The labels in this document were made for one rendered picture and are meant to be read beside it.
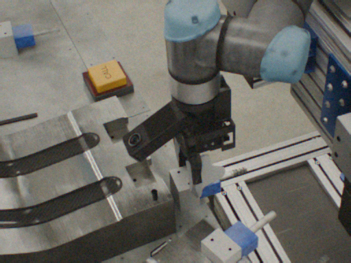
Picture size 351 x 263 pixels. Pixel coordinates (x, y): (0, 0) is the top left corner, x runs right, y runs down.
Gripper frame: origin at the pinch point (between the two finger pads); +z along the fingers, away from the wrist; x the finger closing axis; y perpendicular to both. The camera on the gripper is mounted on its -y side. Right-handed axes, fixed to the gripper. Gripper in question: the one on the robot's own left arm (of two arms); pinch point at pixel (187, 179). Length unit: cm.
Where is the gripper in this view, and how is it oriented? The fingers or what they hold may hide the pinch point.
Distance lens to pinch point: 120.8
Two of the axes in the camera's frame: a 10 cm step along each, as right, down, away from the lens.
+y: 9.4, -2.8, 1.9
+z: 0.6, 6.9, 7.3
